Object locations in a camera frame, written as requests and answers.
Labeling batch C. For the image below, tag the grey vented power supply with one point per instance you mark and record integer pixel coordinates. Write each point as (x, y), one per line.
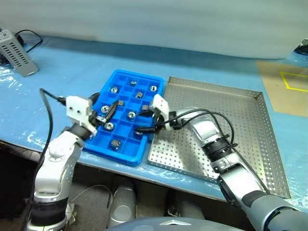
(14, 53)

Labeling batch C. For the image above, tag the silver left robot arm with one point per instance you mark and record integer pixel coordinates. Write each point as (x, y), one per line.
(55, 156)

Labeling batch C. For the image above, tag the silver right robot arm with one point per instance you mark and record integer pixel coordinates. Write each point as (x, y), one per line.
(240, 175)

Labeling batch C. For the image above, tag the blue compartment tray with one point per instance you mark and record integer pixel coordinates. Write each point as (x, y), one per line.
(131, 149)

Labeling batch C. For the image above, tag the grey rounded cylinder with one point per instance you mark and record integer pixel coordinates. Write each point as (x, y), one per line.
(187, 209)
(122, 204)

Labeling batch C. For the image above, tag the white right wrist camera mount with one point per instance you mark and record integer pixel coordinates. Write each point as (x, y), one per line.
(160, 102)

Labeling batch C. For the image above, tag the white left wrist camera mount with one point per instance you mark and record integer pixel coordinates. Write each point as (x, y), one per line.
(77, 106)

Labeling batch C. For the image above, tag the yellow tape rectangle marking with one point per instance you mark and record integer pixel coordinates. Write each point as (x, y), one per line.
(285, 80)

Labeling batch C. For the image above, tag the grey blue robot torso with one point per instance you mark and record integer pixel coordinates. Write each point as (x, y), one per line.
(158, 226)

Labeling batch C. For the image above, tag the white foam backdrop sheet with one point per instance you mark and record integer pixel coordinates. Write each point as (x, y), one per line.
(144, 21)

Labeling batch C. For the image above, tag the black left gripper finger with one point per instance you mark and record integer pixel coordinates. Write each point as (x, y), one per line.
(112, 111)
(94, 98)

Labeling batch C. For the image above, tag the perforated metal tray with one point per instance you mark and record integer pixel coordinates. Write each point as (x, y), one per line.
(240, 115)

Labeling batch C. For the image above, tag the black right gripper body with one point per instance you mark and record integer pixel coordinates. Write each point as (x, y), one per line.
(156, 120)

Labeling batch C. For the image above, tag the brown table mat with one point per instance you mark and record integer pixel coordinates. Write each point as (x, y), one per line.
(272, 96)

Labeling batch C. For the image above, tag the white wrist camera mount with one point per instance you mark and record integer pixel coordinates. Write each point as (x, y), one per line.
(160, 102)
(77, 106)

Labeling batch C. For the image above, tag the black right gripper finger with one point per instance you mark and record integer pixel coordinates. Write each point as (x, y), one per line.
(146, 112)
(145, 130)

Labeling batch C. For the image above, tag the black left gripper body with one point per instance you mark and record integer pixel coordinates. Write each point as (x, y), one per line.
(95, 119)

